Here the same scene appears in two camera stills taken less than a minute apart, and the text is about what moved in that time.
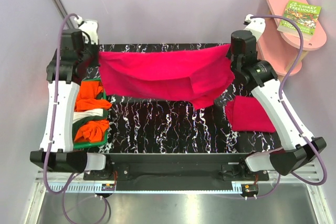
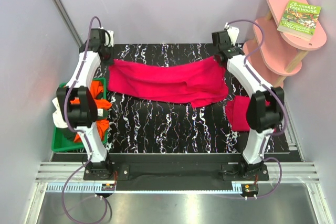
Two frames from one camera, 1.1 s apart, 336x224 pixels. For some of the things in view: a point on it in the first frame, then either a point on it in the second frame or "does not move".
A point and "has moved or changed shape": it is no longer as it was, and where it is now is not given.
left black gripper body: x=90 y=53 to x=108 y=53
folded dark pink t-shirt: x=247 y=113 does not move
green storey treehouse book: x=305 y=15 does not move
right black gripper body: x=233 y=63 to x=232 y=46
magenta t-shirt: x=192 y=75 has moved or changed shape
